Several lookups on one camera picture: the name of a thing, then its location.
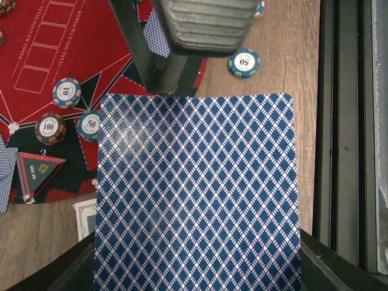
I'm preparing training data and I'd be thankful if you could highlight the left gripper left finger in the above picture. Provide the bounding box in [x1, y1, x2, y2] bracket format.
[9, 233, 95, 290]

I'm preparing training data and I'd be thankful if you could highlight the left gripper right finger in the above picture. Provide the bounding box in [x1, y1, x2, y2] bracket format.
[299, 229, 387, 290]

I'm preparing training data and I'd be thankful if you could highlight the white card deck box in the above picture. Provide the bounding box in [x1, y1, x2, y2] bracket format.
[73, 198, 97, 241]

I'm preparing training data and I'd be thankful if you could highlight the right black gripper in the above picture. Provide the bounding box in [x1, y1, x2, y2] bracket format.
[110, 0, 259, 95]

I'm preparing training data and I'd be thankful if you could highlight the teal poker chip stack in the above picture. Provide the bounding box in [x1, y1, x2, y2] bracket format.
[227, 48, 261, 79]

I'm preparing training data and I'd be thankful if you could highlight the red chip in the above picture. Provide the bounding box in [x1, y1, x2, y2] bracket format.
[0, 0, 16, 17]
[34, 112, 67, 146]

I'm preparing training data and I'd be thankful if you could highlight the dealt blue playing card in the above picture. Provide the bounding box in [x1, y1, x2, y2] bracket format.
[0, 138, 18, 213]

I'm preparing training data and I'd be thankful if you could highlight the round red black poker mat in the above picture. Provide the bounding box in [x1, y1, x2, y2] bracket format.
[1, 1, 147, 203]

